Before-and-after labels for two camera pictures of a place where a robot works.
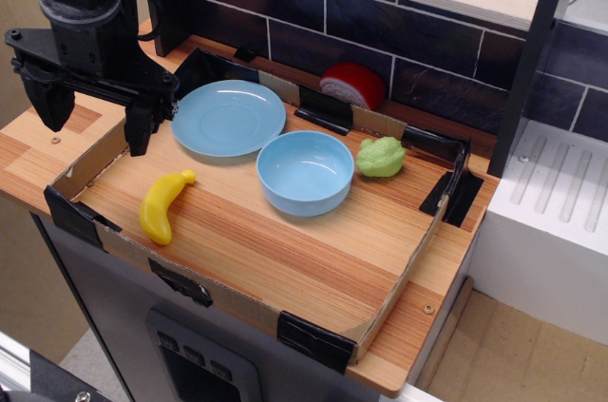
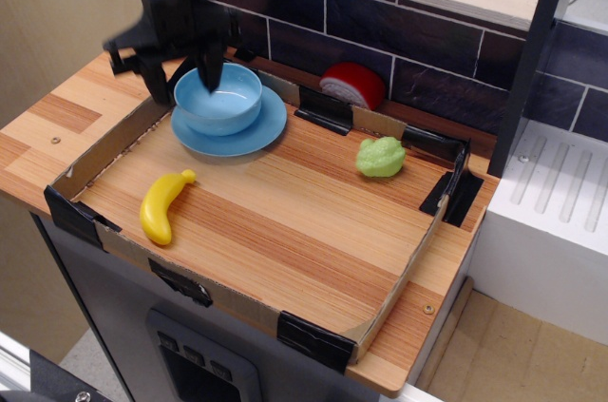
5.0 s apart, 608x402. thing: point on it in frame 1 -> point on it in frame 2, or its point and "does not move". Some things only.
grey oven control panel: x=194 y=365 does not move
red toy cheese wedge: x=355 y=84 does not move
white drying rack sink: x=543 y=245 does not move
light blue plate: x=228 y=118 does not move
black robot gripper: x=101 y=57 -> x=174 y=27
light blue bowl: x=305 y=173 -> x=232 y=107
